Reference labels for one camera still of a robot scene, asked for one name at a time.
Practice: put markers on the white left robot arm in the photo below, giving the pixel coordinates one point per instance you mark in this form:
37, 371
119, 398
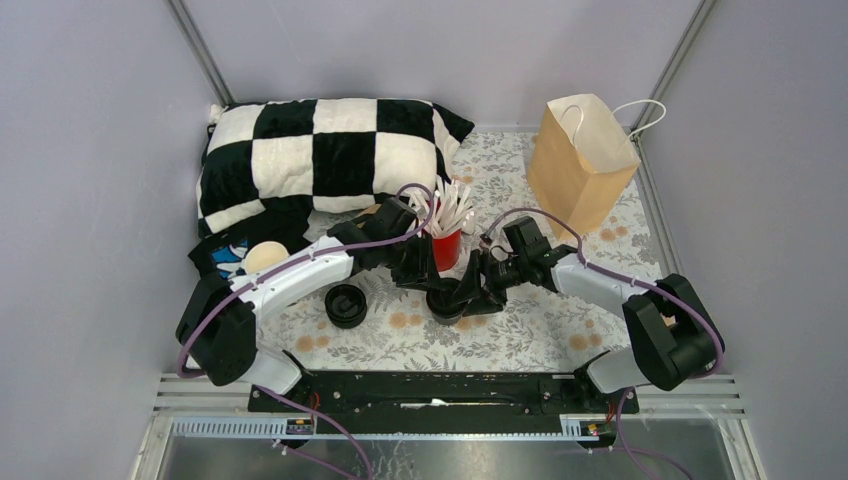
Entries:
219, 327

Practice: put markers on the black white checkered pillow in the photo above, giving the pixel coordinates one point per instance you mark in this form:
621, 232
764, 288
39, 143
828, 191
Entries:
330, 155

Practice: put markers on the brown cardboard cup carrier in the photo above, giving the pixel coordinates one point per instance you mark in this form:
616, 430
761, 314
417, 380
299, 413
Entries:
368, 213

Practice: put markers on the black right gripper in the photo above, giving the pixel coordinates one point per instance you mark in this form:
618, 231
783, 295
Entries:
470, 287

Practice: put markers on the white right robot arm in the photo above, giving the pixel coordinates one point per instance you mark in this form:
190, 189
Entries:
672, 338

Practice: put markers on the stack of black lids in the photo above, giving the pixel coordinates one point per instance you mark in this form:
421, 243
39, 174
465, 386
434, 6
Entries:
345, 306

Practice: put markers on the black plastic cup lid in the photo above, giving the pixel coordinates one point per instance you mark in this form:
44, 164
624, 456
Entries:
440, 299

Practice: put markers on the red cup holder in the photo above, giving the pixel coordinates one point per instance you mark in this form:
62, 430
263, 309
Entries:
446, 250

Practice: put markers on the brown paper bag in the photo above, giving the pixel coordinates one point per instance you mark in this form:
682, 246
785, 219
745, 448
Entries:
583, 159

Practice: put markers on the stack of paper cups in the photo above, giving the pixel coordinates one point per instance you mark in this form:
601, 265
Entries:
263, 256

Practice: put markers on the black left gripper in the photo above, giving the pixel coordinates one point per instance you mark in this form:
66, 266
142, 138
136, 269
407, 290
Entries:
422, 274

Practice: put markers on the black paper coffee cup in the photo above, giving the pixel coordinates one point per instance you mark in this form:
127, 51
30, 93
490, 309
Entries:
447, 319

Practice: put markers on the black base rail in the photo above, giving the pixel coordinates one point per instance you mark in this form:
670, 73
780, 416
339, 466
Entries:
390, 402

